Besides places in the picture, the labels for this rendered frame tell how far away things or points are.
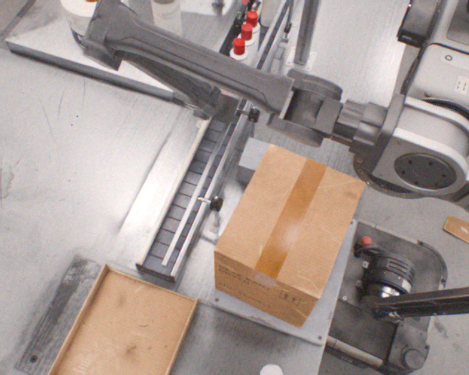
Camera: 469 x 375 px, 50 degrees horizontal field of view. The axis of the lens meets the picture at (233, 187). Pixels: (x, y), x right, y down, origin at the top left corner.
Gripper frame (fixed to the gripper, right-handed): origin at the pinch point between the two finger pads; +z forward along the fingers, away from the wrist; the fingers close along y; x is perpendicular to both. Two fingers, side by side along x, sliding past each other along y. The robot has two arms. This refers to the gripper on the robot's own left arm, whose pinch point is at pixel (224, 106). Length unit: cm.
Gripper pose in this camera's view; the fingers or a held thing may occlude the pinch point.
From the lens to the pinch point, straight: 147.8
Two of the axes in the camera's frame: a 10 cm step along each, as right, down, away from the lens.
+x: -2.8, 9.4, 2.0
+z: 1.9, -1.5, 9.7
